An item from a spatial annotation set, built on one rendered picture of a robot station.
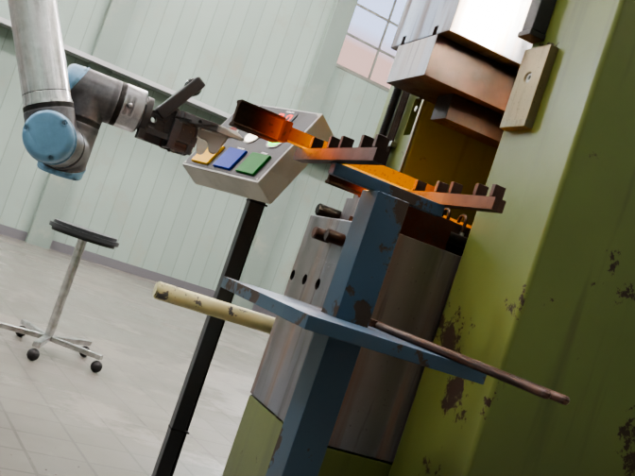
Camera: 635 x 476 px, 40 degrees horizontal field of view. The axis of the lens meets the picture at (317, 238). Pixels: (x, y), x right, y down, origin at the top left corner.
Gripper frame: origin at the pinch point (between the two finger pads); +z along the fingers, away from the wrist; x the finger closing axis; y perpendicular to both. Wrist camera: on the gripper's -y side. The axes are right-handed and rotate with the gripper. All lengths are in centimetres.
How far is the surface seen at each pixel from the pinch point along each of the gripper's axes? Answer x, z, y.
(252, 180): -38.5, 17.1, 4.0
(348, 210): -8.8, 32.9, 5.1
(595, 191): 49, 54, -9
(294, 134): 41.5, -0.8, 1.0
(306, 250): -10.2, 26.9, 17.2
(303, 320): 71, 0, 28
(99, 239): -245, 12, 38
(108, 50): -993, 39, -169
